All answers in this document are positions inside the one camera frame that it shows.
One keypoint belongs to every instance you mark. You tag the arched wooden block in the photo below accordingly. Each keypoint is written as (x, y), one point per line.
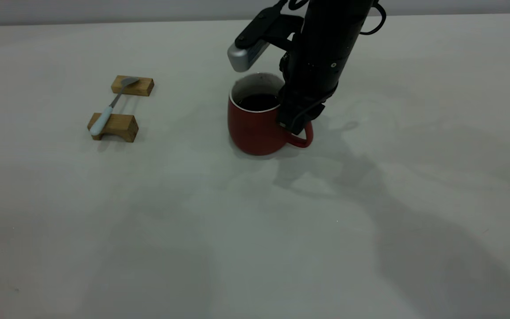
(122, 126)

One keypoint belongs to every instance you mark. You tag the red ceramic mug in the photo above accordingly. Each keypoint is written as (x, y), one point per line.
(250, 133)

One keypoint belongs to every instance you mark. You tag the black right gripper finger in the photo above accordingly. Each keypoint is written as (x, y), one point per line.
(287, 113)
(310, 116)

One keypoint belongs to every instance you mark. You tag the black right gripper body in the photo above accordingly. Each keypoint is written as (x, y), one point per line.
(312, 75)

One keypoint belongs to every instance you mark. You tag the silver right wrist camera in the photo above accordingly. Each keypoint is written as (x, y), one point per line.
(248, 55)

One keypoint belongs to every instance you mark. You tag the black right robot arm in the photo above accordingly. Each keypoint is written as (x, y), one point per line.
(332, 22)

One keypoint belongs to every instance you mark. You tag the flat wooden block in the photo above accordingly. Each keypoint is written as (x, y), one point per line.
(142, 87)

